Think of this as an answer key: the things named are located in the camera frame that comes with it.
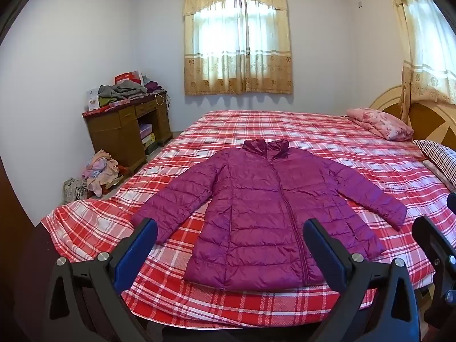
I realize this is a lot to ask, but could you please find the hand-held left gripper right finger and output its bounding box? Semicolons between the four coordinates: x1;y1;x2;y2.
303;218;426;342

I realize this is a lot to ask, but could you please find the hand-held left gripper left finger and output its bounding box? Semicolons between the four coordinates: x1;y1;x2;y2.
42;217;159;342

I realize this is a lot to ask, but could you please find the purple quilted down jacket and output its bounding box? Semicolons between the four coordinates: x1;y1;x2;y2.
132;139;408;291

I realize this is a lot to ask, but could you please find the pink clothes pile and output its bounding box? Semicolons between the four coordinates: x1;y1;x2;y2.
83;150;120;198

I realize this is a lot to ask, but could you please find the grey clothes pile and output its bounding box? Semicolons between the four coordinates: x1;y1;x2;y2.
98;81;148;101

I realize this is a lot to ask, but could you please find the striped pillow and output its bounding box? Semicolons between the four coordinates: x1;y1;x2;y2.
413;139;456;193

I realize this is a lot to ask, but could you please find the wooden bed headboard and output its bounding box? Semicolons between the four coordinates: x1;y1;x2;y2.
369;85;456;154

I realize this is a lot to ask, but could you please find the grey patterned cloth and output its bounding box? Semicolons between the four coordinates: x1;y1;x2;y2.
63;178;88;203

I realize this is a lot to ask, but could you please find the stack of boxes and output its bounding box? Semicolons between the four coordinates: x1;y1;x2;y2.
139;124;157;150

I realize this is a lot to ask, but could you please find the brown wooden desk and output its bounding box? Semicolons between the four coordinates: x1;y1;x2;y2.
83;93;173;166

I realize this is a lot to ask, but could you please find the bed with red plaid sheet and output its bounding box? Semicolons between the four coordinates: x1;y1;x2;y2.
41;110;456;328

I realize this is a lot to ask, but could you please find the white printed box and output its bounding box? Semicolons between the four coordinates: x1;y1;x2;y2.
85;88;100;112

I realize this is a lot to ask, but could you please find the yellow sheer side curtain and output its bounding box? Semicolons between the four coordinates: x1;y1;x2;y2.
380;0;456;123

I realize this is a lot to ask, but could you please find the red and white box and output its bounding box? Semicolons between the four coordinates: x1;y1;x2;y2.
115;70;144;86

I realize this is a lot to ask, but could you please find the yellow patterned window curtain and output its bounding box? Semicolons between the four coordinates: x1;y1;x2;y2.
183;0;293;95

